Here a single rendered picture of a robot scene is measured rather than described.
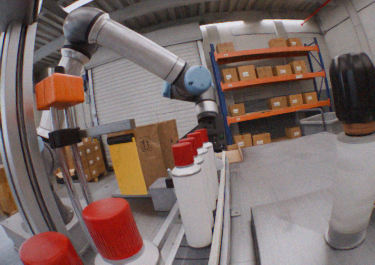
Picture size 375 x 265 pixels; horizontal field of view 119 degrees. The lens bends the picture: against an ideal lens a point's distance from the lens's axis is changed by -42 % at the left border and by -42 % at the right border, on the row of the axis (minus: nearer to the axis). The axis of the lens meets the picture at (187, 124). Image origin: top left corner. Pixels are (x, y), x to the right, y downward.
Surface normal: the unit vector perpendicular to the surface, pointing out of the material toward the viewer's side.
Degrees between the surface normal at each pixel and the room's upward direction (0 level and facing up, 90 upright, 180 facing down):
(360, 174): 91
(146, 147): 90
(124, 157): 90
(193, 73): 92
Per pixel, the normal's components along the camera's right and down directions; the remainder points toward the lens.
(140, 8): -0.07, 0.07
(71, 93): 0.96, -0.16
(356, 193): -0.80, 0.13
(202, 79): 0.36, 0.02
